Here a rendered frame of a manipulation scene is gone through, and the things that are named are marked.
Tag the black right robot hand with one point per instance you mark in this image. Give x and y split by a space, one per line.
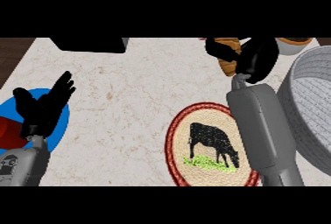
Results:
258 58

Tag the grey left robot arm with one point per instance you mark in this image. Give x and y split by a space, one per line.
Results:
23 163

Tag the blue round plate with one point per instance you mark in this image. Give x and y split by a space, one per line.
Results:
56 128

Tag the round cow print placemat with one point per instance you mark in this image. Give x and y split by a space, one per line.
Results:
211 145

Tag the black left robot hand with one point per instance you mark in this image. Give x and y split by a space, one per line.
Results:
42 108

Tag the red object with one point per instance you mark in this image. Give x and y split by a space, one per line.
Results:
10 132

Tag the white cup with orange rim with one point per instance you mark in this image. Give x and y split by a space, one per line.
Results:
292 45

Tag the black appliance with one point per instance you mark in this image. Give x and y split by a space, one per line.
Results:
91 44

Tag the golden brown croissant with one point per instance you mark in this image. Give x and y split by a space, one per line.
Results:
229 55

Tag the grey wicker basket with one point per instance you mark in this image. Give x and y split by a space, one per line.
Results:
307 108

